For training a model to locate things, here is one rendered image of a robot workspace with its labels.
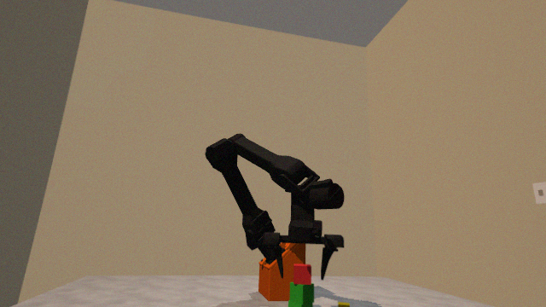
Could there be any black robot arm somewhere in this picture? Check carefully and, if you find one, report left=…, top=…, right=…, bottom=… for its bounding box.
left=206, top=134, right=344, bottom=265

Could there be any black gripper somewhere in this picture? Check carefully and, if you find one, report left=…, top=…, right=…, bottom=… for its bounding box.
left=263, top=209, right=344, bottom=280

